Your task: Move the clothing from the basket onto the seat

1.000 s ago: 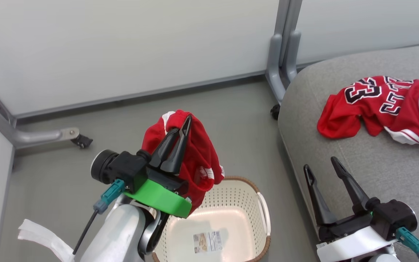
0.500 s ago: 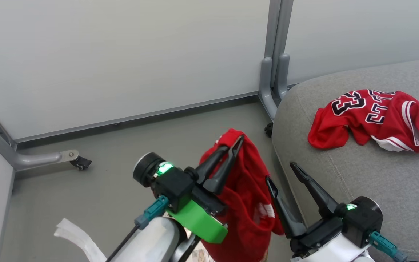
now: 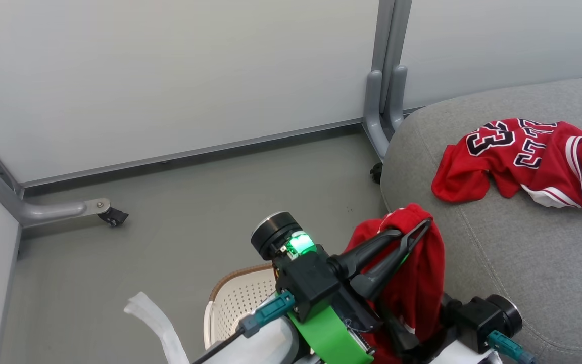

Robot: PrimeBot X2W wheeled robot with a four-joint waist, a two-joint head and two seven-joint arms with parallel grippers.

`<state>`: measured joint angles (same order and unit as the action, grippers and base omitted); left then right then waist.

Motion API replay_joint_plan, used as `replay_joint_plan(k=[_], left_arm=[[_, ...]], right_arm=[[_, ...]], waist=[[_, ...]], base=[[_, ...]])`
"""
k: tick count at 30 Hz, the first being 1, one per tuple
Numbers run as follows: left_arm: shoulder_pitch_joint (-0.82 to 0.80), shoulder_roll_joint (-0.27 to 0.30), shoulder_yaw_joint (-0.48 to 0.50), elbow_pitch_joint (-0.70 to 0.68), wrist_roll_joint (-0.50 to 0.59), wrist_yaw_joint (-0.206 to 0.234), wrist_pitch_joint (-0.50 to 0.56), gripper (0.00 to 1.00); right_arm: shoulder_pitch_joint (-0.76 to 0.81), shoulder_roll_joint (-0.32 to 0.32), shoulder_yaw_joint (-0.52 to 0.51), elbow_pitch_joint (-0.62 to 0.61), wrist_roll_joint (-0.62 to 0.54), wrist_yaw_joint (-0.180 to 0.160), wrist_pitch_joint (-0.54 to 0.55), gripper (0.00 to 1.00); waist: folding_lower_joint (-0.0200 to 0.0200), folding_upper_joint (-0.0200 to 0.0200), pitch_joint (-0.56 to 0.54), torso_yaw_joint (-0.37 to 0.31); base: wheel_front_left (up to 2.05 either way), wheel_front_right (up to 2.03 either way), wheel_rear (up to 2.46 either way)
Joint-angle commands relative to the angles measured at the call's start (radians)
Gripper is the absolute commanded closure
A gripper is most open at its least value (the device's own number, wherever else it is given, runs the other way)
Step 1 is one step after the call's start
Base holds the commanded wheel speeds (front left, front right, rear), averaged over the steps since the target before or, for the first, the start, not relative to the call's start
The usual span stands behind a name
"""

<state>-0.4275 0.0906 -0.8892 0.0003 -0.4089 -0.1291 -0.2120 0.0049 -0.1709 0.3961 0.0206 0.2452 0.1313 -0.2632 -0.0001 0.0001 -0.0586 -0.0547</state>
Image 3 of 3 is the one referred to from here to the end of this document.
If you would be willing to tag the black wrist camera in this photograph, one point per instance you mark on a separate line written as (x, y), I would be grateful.
(483, 318)
(308, 283)

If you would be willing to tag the red shorts with white stripes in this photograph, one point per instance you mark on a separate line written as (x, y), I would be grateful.
(422, 283)

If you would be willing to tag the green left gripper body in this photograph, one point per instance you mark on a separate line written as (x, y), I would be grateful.
(334, 338)

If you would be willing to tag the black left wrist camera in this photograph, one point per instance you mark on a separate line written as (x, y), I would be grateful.
(308, 283)

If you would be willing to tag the grey fabric sofa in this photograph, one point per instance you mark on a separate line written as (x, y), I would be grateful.
(523, 263)

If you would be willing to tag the black caster wheel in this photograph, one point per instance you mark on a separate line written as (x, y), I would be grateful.
(376, 173)
(113, 217)

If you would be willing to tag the white plastic laundry basket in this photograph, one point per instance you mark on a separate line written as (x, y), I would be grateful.
(240, 298)

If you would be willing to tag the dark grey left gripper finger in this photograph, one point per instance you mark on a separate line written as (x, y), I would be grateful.
(361, 253)
(389, 265)
(401, 336)

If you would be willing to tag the grey partition foot with bracket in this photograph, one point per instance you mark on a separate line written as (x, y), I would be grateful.
(43, 210)

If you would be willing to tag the red basketball jersey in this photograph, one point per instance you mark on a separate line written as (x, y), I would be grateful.
(528, 156)

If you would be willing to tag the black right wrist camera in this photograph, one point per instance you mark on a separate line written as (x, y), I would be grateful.
(483, 318)

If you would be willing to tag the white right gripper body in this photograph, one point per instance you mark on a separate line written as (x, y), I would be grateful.
(465, 356)

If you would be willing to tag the grey partition post foot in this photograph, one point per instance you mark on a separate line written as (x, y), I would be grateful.
(391, 35)

